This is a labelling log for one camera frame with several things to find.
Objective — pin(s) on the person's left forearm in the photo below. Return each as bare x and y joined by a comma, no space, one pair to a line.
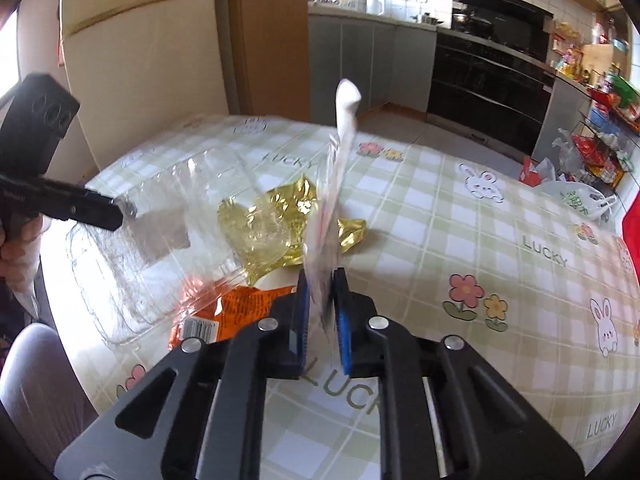
30,285

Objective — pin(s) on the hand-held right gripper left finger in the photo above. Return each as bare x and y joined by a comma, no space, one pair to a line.
301,310

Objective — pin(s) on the black built-in oven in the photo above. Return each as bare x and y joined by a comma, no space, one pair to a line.
485,95

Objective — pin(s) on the person's left hand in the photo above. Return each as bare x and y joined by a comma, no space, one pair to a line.
17,255

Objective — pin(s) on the clear plastic bag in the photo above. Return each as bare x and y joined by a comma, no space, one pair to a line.
567,152

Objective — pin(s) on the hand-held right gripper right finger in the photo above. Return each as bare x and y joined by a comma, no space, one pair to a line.
342,330

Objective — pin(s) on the narrow grey cabinet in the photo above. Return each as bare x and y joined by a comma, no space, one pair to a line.
557,115

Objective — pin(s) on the clear and white plastic wrapper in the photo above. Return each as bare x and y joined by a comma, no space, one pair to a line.
345,110

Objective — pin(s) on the person's leg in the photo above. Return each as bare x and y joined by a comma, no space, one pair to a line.
40,385

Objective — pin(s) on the group of condiment bottles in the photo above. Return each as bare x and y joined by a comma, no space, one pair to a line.
570,55

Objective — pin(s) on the wooden partition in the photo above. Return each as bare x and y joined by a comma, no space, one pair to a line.
265,35

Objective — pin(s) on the red packet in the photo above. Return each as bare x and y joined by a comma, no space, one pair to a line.
530,172

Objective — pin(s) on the bright window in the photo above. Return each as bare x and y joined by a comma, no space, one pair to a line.
7,60

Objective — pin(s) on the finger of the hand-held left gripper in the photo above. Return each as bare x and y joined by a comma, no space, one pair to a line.
80,205

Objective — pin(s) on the white kettle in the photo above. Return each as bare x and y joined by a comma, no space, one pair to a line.
375,5

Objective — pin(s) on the cream refrigerator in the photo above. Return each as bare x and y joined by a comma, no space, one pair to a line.
150,60

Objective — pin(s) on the steel pot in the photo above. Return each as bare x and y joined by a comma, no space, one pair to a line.
427,18

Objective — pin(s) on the white green-print plastic bag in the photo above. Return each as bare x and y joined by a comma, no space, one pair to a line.
580,202

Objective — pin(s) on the checked bunny tablecloth table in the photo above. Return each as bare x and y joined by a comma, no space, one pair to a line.
450,240

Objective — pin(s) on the grey lower kitchen cabinets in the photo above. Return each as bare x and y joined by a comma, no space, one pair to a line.
370,60

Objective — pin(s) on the black wok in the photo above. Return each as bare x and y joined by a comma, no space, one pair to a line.
472,20

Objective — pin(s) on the clear plastic tray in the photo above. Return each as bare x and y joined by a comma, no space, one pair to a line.
150,270

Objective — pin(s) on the orange snack packet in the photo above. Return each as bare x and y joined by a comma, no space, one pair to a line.
240,305

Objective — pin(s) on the red hanging garment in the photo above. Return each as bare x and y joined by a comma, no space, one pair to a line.
632,222

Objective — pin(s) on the gold foil wrapper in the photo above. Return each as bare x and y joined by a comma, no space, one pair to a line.
260,220

